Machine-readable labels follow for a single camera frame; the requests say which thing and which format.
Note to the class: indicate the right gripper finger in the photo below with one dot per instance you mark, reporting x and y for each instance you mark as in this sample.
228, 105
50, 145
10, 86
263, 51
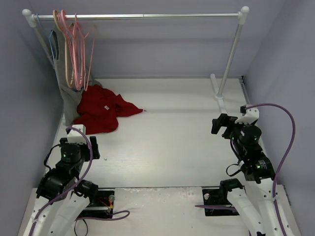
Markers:
226, 134
216, 125

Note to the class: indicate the thin pink wire hanger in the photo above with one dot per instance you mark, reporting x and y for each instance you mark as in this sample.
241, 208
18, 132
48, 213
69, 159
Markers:
91, 56

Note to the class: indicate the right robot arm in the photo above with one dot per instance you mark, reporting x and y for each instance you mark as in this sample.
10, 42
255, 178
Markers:
268, 218

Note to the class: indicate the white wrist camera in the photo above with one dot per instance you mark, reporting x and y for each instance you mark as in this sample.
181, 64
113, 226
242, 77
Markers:
74, 136
249, 115

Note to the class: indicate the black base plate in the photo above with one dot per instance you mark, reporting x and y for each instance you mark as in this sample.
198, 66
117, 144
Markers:
212, 196
101, 206

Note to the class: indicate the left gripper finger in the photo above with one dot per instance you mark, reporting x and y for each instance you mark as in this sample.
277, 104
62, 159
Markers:
63, 141
94, 145

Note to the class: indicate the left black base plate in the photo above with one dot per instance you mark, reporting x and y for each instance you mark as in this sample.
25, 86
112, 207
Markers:
101, 206

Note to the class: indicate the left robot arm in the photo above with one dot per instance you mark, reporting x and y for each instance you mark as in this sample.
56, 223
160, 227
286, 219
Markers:
63, 193

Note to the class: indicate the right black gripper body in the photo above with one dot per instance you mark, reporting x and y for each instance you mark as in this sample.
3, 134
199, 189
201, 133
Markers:
227, 125

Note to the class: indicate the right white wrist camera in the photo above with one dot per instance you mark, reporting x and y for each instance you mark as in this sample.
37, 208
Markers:
249, 115

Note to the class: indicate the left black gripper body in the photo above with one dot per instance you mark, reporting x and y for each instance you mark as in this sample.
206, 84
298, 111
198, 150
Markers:
93, 148

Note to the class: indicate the white metal clothes rack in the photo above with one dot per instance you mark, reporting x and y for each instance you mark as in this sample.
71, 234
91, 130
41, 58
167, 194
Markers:
241, 16

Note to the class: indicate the blue wire hanger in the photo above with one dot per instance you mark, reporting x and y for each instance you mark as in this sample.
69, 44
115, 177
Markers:
52, 39

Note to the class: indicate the grey t shirt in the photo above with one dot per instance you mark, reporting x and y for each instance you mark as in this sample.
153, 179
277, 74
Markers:
71, 97

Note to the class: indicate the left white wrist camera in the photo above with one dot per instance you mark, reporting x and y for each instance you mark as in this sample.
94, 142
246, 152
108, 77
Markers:
74, 136

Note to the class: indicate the tan plastic hanger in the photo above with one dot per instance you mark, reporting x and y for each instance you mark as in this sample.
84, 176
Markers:
69, 80

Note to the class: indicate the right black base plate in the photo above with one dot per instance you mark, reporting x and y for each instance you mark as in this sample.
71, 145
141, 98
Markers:
212, 196

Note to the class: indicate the red t shirt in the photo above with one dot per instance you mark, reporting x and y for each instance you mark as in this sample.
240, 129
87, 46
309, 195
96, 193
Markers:
100, 108

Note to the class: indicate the pink plastic hanger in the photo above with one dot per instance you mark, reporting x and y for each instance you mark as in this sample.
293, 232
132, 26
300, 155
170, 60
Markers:
68, 29

